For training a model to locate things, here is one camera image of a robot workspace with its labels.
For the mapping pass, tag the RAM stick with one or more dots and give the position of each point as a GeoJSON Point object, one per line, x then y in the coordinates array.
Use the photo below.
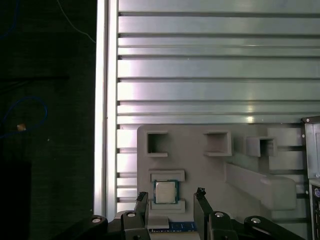
{"type": "Point", "coordinates": [175, 226]}

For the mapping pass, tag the silver CPU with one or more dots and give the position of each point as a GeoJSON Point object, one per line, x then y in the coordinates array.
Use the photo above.
{"type": "Point", "coordinates": [165, 191]}

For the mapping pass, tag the grey parts rack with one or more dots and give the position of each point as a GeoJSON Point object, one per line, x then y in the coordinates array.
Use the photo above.
{"type": "Point", "coordinates": [200, 170]}

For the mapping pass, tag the black PC case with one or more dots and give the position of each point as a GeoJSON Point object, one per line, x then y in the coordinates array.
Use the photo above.
{"type": "Point", "coordinates": [313, 150]}

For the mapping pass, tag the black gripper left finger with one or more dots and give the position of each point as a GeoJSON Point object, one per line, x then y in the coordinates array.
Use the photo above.
{"type": "Point", "coordinates": [142, 217]}

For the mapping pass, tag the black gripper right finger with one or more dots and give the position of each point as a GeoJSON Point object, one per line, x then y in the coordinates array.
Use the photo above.
{"type": "Point", "coordinates": [202, 220]}

